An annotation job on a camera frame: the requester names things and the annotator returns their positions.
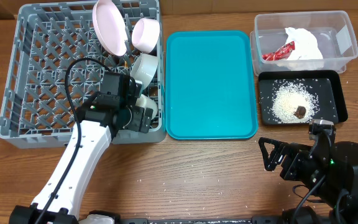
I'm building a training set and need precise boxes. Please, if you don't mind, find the clear plastic bin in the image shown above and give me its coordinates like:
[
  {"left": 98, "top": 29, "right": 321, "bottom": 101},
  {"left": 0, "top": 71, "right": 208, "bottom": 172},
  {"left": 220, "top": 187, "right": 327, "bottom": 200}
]
[{"left": 250, "top": 11, "right": 358, "bottom": 75}]

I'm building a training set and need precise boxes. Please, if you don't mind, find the large pink plate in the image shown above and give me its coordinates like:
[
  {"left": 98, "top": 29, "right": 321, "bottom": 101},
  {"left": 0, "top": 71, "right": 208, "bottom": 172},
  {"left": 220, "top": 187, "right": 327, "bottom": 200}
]
[{"left": 92, "top": 0, "right": 127, "bottom": 57}]

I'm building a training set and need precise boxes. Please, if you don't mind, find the white rice pile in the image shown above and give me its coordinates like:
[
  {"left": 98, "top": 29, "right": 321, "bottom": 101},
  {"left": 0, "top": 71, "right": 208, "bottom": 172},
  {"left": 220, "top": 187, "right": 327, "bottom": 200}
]
[{"left": 270, "top": 80, "right": 320, "bottom": 124}]

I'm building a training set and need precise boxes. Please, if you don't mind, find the black waste tray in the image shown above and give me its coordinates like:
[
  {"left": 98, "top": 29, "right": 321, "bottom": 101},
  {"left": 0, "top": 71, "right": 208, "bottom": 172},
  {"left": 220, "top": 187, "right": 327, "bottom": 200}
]
[{"left": 258, "top": 70, "right": 348, "bottom": 125}]

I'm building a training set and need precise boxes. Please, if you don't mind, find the grey dishwasher rack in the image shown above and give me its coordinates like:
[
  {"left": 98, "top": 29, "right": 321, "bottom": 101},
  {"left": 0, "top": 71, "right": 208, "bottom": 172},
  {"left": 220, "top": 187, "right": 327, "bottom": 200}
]
[{"left": 0, "top": 0, "right": 167, "bottom": 149}]

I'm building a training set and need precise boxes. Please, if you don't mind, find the small pink bowl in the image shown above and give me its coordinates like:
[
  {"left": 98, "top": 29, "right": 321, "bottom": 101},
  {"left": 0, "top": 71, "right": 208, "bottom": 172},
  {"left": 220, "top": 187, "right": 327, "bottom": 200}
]
[{"left": 132, "top": 18, "right": 160, "bottom": 54}]

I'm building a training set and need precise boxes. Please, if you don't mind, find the red snack wrapper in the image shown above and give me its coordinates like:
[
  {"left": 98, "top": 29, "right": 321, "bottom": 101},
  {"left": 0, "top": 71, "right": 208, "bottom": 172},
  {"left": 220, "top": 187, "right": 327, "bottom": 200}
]
[{"left": 262, "top": 41, "right": 295, "bottom": 61}]

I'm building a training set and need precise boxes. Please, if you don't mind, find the brown food scrap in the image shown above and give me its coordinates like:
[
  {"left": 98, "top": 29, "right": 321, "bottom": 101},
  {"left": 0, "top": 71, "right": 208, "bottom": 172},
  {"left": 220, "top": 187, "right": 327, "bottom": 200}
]
[{"left": 293, "top": 106, "right": 306, "bottom": 119}]

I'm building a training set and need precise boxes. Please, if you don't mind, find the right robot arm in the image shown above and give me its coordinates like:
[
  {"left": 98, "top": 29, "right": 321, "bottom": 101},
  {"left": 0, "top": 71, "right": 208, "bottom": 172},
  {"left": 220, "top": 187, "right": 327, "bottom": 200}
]
[{"left": 259, "top": 136, "right": 358, "bottom": 223}]

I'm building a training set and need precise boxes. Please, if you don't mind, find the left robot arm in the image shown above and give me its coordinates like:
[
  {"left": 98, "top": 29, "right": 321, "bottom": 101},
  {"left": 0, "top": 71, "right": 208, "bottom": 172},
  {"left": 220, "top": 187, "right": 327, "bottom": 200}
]
[{"left": 9, "top": 92, "right": 158, "bottom": 223}]

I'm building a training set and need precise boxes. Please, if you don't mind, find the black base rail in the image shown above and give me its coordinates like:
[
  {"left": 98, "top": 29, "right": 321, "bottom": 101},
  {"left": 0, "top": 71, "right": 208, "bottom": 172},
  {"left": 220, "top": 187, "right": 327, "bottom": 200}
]
[{"left": 117, "top": 216, "right": 286, "bottom": 224}]

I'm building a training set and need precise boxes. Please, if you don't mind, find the grey bowl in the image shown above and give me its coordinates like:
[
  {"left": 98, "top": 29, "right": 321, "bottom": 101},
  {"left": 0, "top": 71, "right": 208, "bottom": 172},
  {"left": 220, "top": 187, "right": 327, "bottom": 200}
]
[{"left": 131, "top": 53, "right": 158, "bottom": 90}]

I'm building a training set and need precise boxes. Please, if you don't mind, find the white cup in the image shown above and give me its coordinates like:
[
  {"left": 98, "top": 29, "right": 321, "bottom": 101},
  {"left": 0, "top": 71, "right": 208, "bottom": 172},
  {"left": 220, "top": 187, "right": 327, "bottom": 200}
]
[{"left": 135, "top": 94, "right": 158, "bottom": 118}]

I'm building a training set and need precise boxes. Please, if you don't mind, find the teal plastic tray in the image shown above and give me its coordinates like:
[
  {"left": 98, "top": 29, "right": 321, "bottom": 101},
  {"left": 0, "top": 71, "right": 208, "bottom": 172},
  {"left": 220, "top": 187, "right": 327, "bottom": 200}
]
[{"left": 165, "top": 30, "right": 259, "bottom": 140}]

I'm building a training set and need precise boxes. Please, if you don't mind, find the white napkin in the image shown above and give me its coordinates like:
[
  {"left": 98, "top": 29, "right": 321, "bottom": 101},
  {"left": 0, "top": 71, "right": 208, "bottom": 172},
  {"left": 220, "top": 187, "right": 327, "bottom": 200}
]
[{"left": 277, "top": 27, "right": 324, "bottom": 71}]

